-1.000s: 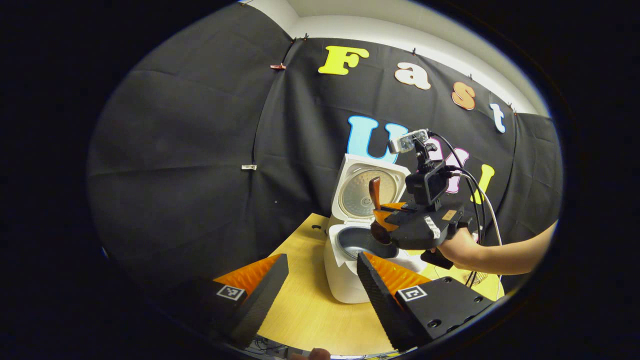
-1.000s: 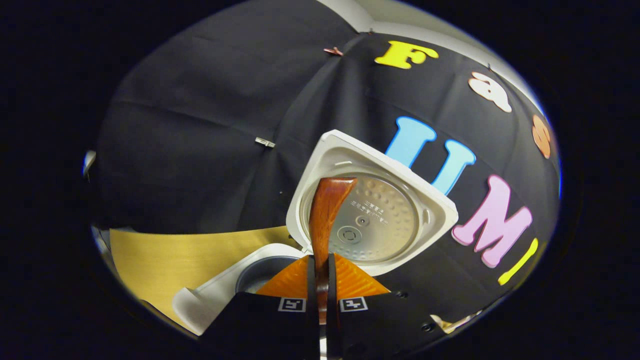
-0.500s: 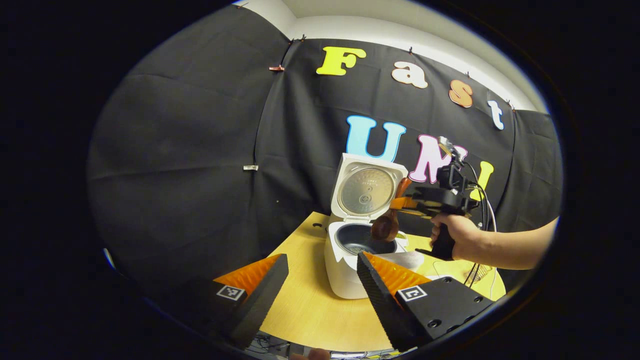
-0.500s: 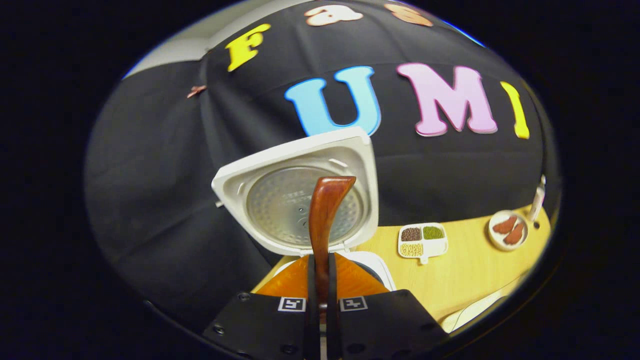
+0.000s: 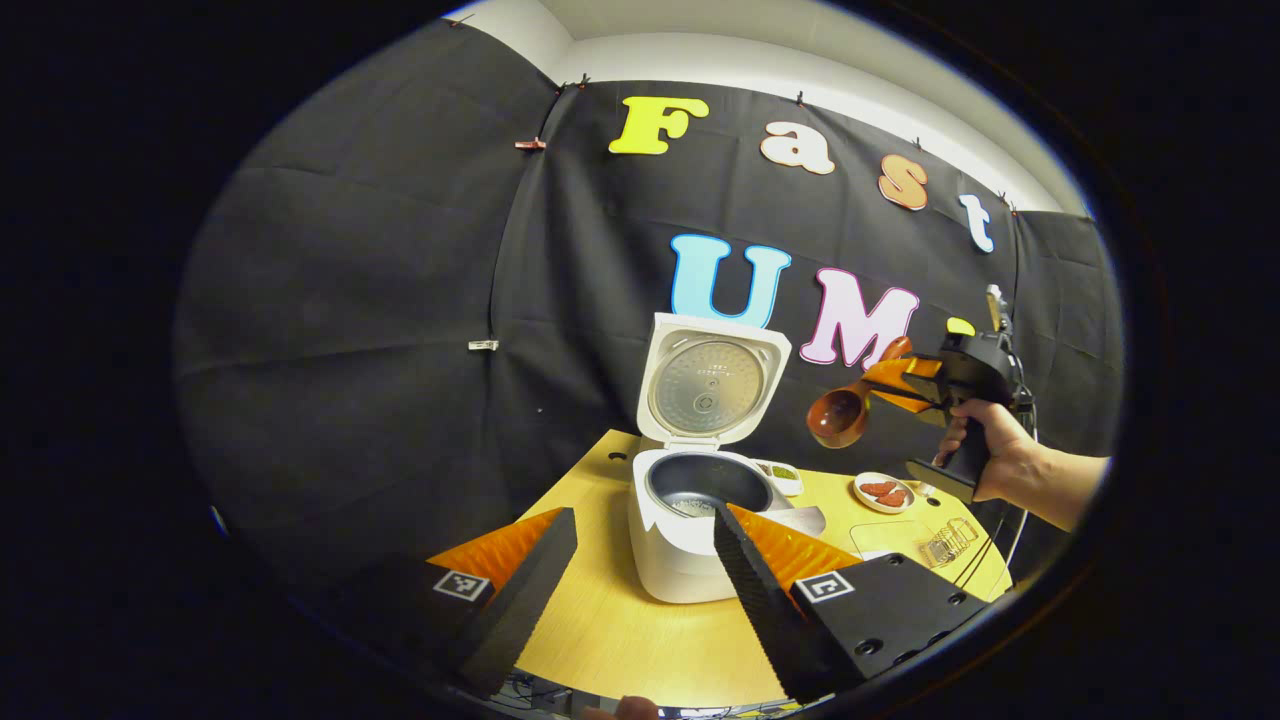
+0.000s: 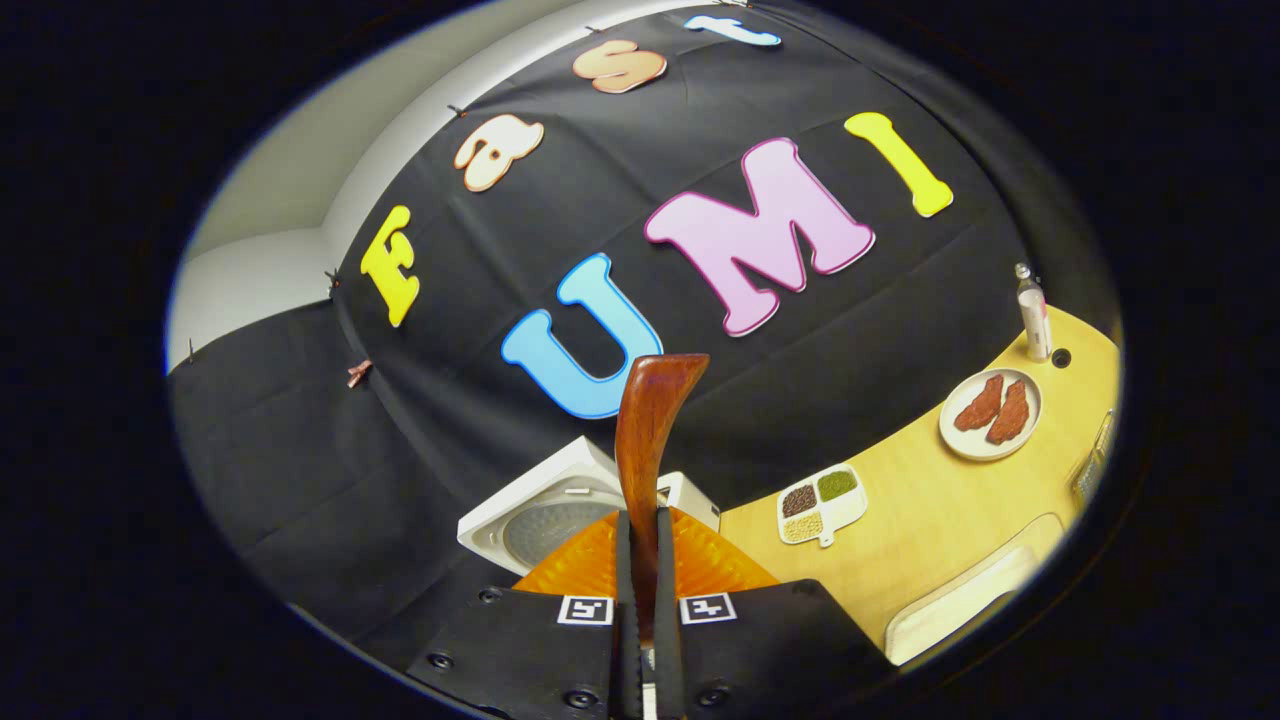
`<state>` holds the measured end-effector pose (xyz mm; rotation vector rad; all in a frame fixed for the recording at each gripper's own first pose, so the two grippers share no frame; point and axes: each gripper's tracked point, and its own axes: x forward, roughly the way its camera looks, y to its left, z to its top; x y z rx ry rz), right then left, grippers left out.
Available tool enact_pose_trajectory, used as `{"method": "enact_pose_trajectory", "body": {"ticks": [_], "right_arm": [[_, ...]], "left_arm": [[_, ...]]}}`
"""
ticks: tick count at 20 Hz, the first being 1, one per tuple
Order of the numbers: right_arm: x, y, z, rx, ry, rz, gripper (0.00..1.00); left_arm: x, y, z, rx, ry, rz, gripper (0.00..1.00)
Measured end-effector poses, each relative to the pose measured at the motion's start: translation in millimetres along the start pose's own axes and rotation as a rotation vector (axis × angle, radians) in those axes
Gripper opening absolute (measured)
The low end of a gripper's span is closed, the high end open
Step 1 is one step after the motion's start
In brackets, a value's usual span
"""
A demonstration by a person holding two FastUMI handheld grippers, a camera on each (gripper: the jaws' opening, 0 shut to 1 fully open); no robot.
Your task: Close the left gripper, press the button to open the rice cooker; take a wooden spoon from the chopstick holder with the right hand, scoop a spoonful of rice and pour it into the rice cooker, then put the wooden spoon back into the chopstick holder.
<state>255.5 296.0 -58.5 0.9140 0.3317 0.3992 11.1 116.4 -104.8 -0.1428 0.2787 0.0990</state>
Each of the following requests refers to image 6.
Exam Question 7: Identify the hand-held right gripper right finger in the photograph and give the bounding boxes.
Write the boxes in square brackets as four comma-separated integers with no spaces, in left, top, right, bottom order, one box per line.
[655,505,896,720]

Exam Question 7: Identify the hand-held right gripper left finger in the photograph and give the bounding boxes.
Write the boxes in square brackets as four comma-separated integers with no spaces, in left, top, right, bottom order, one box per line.
[405,508,641,720]

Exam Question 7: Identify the white rice cooker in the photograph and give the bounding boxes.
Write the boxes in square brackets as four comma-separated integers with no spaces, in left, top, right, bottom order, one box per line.
[458,435,721,579]

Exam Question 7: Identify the brown wooden spoon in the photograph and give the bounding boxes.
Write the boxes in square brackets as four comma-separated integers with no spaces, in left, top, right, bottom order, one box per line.
[615,353,711,646]

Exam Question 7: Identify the white divided grain dish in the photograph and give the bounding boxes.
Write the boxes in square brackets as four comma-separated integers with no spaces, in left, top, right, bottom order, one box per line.
[777,463,869,548]

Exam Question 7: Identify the pale rounded tray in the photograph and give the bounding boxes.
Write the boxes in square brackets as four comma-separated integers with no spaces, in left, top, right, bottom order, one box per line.
[885,513,1066,666]

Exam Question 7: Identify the black backdrop cloth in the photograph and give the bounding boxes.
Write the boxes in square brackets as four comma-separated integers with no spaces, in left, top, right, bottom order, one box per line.
[170,0,1121,651]

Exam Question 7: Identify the white round plate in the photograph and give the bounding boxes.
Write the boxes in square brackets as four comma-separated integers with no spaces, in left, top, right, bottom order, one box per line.
[938,368,1043,462]

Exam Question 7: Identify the red meat slice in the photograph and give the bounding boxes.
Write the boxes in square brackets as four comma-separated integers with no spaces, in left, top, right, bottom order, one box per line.
[986,379,1031,445]
[953,374,1004,433]

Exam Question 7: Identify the small clear bottle pink label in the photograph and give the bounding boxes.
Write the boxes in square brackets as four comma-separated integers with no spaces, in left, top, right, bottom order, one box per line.
[1014,263,1051,363]

